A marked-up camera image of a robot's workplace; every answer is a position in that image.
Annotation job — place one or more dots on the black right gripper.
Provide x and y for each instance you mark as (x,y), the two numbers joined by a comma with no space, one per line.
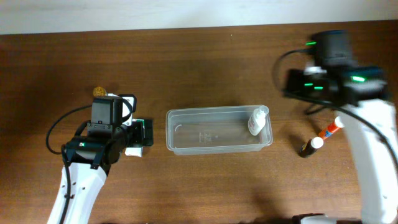
(296,78)

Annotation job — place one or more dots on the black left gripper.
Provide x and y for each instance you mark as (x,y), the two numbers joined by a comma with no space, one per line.
(138,140)

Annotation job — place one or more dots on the white green medicine box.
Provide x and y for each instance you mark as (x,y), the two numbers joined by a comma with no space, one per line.
(135,145)

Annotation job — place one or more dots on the orange tube white cap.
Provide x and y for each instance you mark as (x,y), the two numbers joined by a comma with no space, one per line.
(335,126)

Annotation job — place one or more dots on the dark bottle white cap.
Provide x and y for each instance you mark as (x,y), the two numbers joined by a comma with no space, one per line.
(311,147)

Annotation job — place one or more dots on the white squeeze bottle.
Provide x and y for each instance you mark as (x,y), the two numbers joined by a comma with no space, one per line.
(257,120)

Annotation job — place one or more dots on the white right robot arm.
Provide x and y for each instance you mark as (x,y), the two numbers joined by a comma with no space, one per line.
(360,97)

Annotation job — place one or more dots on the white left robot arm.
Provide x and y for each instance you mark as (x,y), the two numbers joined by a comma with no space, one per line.
(96,145)

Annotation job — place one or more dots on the clear plastic container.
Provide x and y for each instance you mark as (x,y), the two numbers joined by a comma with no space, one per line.
(214,130)

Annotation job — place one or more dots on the small jar gold lid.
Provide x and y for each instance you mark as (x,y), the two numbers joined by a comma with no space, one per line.
(99,91)

